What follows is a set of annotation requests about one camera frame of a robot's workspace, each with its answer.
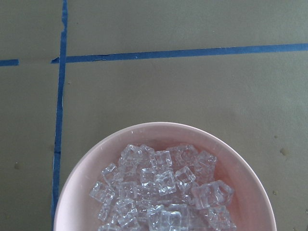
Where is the pink bowl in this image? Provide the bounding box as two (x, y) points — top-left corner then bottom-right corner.
(53, 122), (277, 231)

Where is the pile of clear ice cubes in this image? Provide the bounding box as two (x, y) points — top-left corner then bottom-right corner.
(89, 144), (237, 231)

